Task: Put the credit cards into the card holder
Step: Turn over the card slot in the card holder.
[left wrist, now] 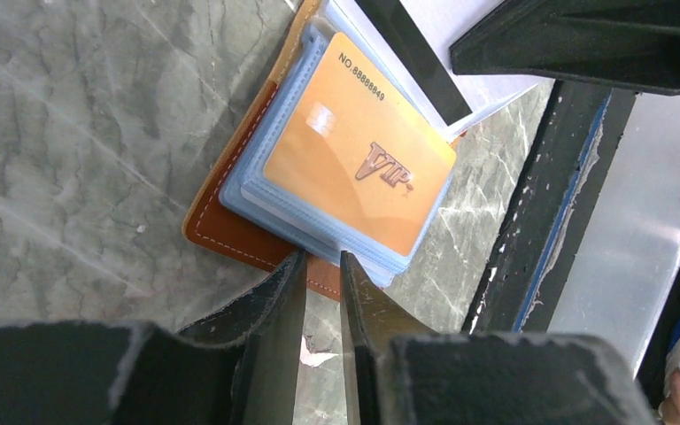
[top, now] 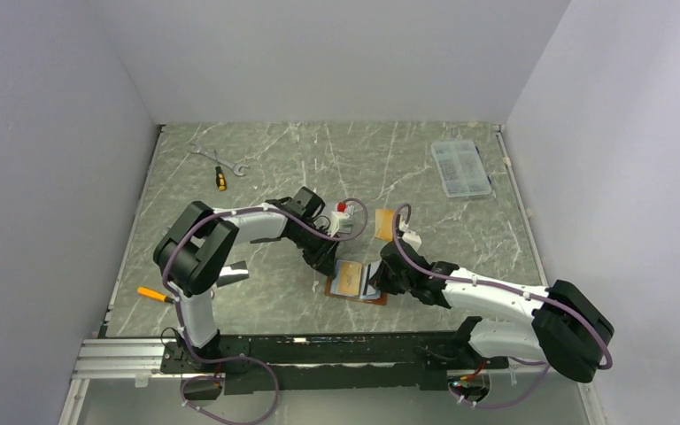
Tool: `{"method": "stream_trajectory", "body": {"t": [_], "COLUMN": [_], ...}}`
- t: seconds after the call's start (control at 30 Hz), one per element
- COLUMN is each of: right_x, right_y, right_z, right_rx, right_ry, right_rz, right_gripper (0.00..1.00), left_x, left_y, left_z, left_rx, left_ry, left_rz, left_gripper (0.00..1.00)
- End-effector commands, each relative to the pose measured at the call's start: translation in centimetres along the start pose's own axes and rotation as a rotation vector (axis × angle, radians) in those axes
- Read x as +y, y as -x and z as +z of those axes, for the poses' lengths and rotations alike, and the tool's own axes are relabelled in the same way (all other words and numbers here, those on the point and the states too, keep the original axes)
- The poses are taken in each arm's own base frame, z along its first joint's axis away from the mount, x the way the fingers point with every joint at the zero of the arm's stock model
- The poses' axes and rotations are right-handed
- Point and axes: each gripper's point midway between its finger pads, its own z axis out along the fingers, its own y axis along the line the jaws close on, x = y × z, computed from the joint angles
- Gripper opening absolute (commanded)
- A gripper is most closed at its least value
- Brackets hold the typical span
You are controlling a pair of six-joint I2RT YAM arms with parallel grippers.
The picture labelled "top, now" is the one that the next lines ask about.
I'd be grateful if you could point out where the black silver credit card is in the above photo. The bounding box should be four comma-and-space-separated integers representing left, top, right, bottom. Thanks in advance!
215, 266, 250, 288

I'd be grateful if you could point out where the silver open-end wrench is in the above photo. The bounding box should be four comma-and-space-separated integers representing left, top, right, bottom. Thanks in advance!
189, 143, 250, 176

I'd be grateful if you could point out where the yellow black screwdriver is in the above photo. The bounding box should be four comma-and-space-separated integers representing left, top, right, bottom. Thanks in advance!
215, 166, 228, 191

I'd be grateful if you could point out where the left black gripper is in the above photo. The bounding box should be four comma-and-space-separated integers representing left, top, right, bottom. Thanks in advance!
290, 223, 342, 280

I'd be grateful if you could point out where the orange handled screwdriver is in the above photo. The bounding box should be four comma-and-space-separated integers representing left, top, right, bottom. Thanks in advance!
136, 287, 174, 304

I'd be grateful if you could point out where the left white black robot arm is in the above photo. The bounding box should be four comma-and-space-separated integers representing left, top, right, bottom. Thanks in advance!
153, 187, 341, 372

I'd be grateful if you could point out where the brown leather card holder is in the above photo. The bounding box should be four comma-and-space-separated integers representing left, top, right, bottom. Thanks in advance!
325, 259, 388, 305

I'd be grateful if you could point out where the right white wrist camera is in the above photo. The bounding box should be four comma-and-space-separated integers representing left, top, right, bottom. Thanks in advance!
398, 220, 422, 251

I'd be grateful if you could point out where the orange credit card stack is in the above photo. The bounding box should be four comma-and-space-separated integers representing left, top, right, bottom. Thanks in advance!
374, 209, 395, 242

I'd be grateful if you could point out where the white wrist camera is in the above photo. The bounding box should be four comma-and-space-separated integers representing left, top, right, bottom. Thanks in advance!
398, 220, 422, 251
328, 201, 354, 236

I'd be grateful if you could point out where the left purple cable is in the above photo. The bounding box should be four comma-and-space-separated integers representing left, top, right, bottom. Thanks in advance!
161, 197, 370, 353

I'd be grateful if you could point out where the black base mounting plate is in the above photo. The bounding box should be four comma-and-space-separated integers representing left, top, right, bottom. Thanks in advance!
159, 331, 509, 395

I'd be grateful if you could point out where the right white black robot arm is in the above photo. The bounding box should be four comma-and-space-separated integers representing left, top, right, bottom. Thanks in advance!
370, 242, 614, 383

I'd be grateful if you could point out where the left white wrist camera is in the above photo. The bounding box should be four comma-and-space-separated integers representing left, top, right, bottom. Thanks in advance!
328, 201, 354, 236

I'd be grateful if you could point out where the aluminium rail frame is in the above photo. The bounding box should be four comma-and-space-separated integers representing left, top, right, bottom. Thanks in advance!
60, 336, 607, 424

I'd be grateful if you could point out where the clear plastic organizer box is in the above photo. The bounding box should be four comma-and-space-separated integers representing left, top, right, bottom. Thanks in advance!
430, 139, 491, 198

